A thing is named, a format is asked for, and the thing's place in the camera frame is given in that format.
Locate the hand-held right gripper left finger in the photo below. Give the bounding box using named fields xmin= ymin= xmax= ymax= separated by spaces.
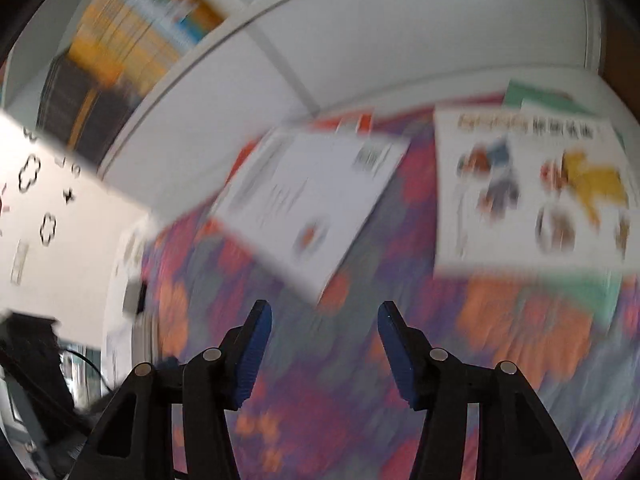
xmin=70 ymin=299 xmax=273 ymax=480

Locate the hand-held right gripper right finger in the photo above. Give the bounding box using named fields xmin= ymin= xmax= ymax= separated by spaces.
xmin=377 ymin=301 xmax=583 ymax=480

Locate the white picture book yellow figure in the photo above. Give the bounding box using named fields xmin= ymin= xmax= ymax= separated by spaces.
xmin=432 ymin=105 xmax=632 ymax=278

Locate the row of dark grey books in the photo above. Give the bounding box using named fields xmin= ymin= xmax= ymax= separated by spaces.
xmin=36 ymin=54 xmax=143 ymax=163

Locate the row of orange yellow books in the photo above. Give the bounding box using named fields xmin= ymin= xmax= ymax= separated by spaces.
xmin=67 ymin=0 xmax=223 ymax=103

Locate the purple floral blanket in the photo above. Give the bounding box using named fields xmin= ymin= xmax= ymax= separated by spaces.
xmin=140 ymin=105 xmax=640 ymax=480

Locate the white book with barcode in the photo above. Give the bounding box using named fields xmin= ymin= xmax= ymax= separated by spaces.
xmin=207 ymin=125 xmax=413 ymax=306

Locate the black device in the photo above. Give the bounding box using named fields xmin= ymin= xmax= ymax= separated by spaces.
xmin=0 ymin=311 xmax=118 ymax=480

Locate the green book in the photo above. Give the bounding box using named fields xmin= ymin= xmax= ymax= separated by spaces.
xmin=502 ymin=80 xmax=628 ymax=332

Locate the white bookshelf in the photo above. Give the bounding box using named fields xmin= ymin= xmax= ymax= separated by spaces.
xmin=0 ymin=0 xmax=608 ymax=223

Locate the white wall switch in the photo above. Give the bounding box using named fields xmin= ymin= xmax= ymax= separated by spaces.
xmin=10 ymin=240 xmax=30 ymax=286

